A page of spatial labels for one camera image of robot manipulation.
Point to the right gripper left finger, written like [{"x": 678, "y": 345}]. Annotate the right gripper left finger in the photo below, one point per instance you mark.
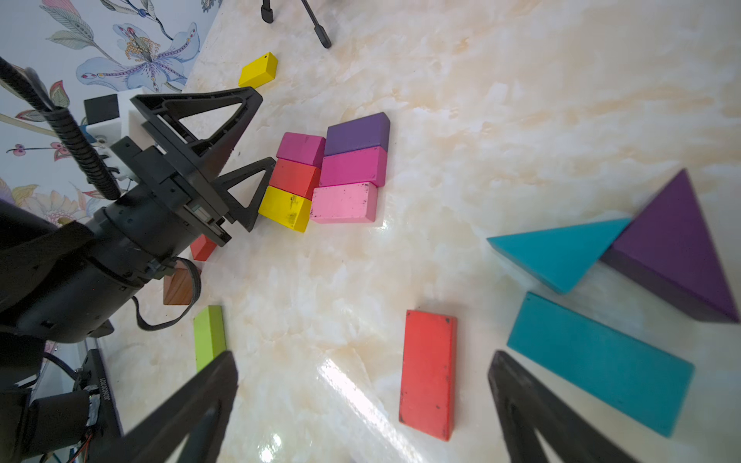
[{"x": 193, "y": 420}]

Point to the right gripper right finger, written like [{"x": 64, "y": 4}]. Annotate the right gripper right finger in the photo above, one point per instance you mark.
[{"x": 528, "y": 410}]

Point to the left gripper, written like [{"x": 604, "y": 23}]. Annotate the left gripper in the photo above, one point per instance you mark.
[{"x": 200, "y": 130}]

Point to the yellow block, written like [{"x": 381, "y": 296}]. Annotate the yellow block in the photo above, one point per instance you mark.
[
  {"x": 259, "y": 72},
  {"x": 289, "y": 210}
]

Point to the red block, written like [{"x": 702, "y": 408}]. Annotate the red block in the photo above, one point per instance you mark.
[
  {"x": 202, "y": 248},
  {"x": 295, "y": 178},
  {"x": 427, "y": 398}
]

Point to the magenta block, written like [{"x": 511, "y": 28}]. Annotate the magenta block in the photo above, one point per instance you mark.
[
  {"x": 359, "y": 166},
  {"x": 302, "y": 148}
]

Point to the brown triangle block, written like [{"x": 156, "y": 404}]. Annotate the brown triangle block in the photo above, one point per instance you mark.
[{"x": 182, "y": 286}]

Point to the pink rectangular block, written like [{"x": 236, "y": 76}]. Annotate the pink rectangular block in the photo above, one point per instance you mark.
[{"x": 343, "y": 204}]

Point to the purple rectangular block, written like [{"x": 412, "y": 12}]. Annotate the purple rectangular block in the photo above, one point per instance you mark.
[{"x": 360, "y": 134}]

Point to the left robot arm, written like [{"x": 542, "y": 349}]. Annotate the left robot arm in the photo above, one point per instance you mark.
[{"x": 63, "y": 284}]

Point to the lime green block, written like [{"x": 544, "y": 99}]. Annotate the lime green block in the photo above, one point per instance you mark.
[{"x": 209, "y": 336}]

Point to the teal rectangular block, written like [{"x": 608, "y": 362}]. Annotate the teal rectangular block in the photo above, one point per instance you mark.
[{"x": 639, "y": 380}]

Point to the teal triangle block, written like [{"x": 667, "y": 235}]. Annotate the teal triangle block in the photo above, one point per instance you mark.
[{"x": 560, "y": 258}]

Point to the black microphone on tripod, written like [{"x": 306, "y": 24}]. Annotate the black microphone on tripod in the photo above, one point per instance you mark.
[{"x": 268, "y": 17}]

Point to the purple triangle block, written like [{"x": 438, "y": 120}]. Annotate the purple triangle block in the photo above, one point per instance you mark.
[{"x": 668, "y": 250}]

